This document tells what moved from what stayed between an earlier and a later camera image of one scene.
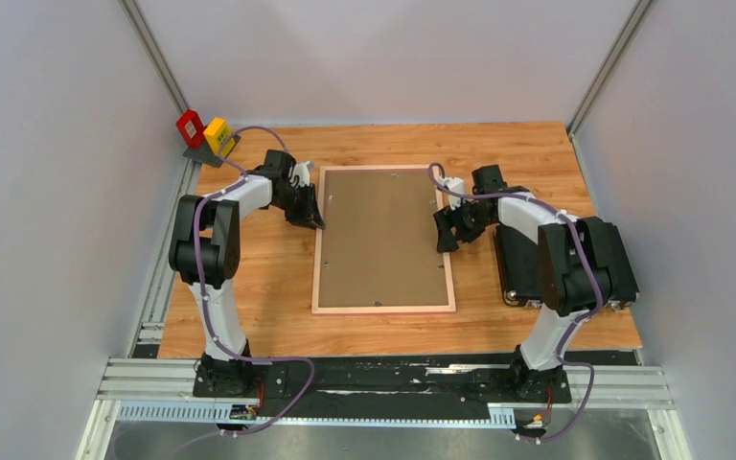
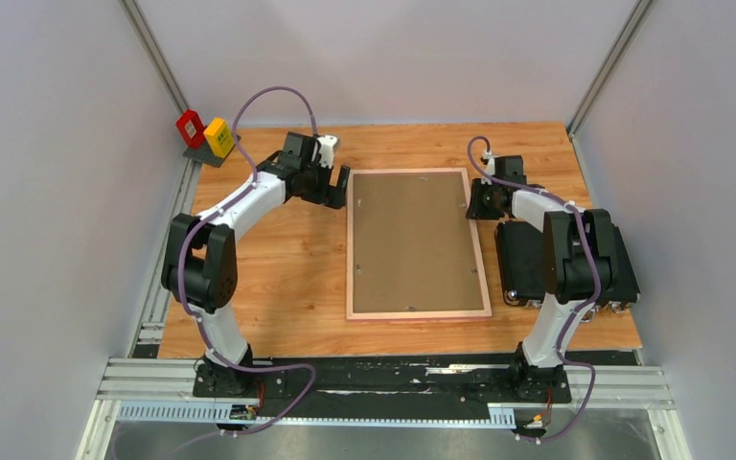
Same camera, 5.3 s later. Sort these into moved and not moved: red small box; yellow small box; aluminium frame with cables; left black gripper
Moved: left black gripper
Not moved: red small box; aluminium frame with cables; yellow small box
